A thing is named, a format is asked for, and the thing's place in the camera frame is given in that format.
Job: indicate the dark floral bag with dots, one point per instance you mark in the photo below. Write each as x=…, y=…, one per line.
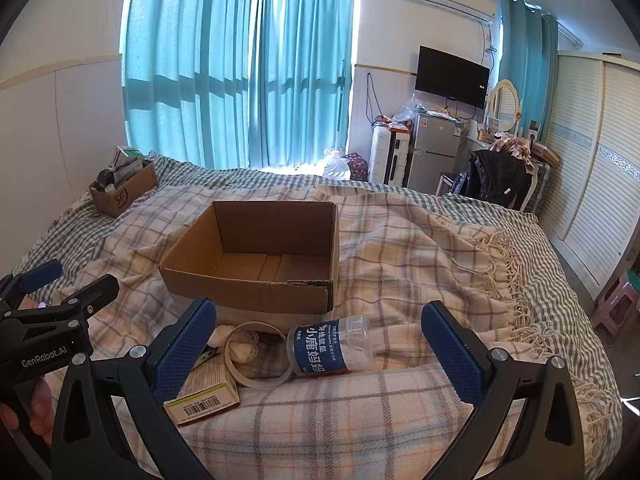
x=358, y=167

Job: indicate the white tape roll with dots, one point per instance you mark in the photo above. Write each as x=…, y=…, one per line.
x=250, y=381

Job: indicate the green white carton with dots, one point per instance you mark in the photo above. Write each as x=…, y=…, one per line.
x=127, y=154

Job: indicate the wide teal curtain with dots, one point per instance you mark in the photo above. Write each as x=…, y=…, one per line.
x=200, y=60

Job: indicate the dark round bottle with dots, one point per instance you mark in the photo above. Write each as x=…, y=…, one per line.
x=106, y=179

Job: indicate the white lace cloth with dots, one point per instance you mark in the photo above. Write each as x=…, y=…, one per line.
x=243, y=351

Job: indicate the white plastic bag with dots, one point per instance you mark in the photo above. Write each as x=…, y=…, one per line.
x=336, y=166

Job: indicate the narrow teal curtain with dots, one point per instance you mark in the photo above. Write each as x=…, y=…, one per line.
x=547, y=60

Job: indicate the small cardboard box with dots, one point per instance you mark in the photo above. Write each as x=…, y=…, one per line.
x=122, y=195

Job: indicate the air conditioner pipe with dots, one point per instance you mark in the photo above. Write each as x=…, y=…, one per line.
x=492, y=42

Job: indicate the large cardboard box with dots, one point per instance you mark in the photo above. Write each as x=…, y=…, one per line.
x=250, y=290

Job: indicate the silver fridge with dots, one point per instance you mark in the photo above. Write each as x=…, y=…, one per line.
x=432, y=152

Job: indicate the clear plastic bags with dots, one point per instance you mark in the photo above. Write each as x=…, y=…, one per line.
x=407, y=110

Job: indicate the small yellow barcode box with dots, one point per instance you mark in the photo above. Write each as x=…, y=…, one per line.
x=210, y=401

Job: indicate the grey packets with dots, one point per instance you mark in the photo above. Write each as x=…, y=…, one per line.
x=131, y=169

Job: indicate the pink plastic stool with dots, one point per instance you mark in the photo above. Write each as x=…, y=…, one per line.
x=617, y=302

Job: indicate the white chair purple seat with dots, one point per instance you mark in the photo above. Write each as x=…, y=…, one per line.
x=446, y=180

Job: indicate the brown plaid garment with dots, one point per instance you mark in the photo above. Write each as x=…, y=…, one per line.
x=512, y=149

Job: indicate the person's left hand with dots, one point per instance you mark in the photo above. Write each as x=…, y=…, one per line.
x=37, y=412

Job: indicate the black jacket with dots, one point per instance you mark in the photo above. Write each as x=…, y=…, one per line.
x=492, y=175

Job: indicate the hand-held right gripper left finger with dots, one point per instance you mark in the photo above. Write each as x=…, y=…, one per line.
x=186, y=352

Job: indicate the clear bottle blue label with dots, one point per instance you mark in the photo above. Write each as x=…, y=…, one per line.
x=320, y=347

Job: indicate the white oval mirror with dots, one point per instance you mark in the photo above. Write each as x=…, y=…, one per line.
x=505, y=105

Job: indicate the black wall television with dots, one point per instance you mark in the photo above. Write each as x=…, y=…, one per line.
x=452, y=77

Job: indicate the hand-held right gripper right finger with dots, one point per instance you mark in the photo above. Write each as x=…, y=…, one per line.
x=452, y=357

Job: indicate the cream plaid fringed blanket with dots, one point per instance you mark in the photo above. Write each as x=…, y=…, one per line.
x=400, y=260

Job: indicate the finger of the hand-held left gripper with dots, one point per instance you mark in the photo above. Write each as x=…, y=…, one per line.
x=42, y=272
x=95, y=292

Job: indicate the white suitcase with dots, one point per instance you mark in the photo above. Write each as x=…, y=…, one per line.
x=382, y=155

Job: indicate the white louvered wardrobe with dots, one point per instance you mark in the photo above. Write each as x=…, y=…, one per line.
x=590, y=160

